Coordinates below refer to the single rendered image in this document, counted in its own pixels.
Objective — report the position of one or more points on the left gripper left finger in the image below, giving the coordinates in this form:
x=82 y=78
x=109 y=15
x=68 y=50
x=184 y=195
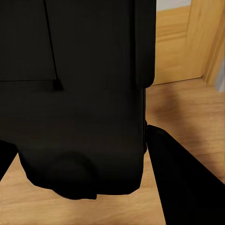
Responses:
x=8 y=152

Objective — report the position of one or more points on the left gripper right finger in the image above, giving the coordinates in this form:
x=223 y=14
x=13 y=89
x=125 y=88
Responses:
x=189 y=193

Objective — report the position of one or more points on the digital camera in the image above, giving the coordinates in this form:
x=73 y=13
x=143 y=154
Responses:
x=73 y=79

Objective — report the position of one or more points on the door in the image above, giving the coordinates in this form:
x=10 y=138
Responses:
x=190 y=40

